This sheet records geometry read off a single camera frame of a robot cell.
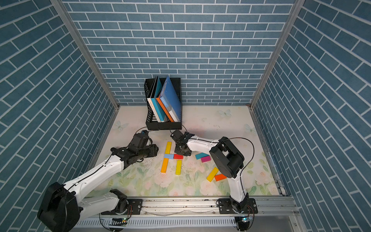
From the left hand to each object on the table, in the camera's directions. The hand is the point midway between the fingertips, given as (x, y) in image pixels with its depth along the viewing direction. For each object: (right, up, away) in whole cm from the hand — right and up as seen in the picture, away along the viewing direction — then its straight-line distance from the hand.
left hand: (158, 149), depth 84 cm
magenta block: (+29, -8, +7) cm, 30 cm away
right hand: (+11, -4, +9) cm, 15 cm away
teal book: (-2, +27, +3) cm, 27 cm away
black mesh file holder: (-11, +16, +26) cm, 32 cm away
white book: (-5, +28, 0) cm, 29 cm away
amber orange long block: (+3, -11, +5) cm, 12 cm away
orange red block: (+36, -17, 0) cm, 40 cm away
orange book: (+2, +24, +7) cm, 25 cm away
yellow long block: (+4, -1, +12) cm, 13 cm away
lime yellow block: (+12, -11, +3) cm, 16 cm away
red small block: (+11, -6, +7) cm, 14 cm away
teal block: (+26, -6, +9) cm, 28 cm away
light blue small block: (+5, -6, +8) cm, 11 cm away
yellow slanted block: (+32, -15, 0) cm, 35 cm away
